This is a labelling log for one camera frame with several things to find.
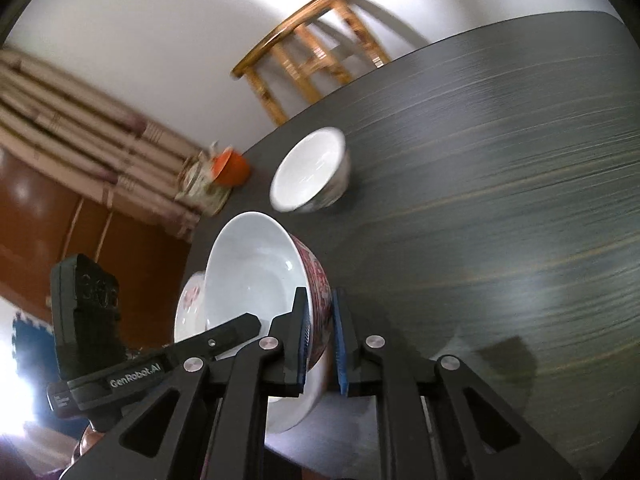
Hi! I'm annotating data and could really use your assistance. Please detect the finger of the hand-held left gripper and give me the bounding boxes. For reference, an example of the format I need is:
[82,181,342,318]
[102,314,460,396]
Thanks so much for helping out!
[162,312,262,363]

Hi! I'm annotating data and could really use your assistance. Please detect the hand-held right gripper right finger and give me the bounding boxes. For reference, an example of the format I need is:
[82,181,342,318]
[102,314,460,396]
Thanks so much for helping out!
[332,287,583,480]

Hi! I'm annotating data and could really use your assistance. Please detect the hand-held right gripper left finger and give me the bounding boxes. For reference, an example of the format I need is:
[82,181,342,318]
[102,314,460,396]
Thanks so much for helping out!
[60,286,311,480]

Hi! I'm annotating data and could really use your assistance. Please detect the medium white pink-flower plate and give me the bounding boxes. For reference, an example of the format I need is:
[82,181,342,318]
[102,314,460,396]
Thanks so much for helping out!
[173,270,211,346]

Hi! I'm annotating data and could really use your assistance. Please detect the large white bowl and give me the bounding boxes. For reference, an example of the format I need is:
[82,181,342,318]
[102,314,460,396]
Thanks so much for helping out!
[265,350,333,435]

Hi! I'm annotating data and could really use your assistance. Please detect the small pink-patterned bowl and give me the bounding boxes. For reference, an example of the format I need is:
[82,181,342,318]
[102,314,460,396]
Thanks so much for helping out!
[205,211,335,376]

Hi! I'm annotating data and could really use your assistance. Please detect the small grey-patterned white bowl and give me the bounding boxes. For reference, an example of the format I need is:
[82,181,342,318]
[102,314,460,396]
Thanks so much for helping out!
[269,127,352,215]

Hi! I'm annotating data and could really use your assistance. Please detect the brown wooden door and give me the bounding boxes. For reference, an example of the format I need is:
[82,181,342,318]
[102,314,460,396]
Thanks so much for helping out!
[0,150,201,361]

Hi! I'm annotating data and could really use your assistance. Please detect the floral ceramic teapot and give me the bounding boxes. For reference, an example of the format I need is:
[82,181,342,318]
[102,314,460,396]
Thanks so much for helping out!
[175,142,231,211]

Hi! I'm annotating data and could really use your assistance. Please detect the orange lidded cup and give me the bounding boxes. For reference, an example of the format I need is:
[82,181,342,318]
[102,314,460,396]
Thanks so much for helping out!
[210,149,251,186]

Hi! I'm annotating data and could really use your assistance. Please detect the beige patterned curtain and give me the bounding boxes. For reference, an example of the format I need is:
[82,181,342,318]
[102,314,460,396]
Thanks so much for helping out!
[0,45,201,241]

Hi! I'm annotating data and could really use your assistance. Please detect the wooden chair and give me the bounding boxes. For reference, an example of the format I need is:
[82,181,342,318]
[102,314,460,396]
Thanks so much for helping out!
[231,0,391,126]

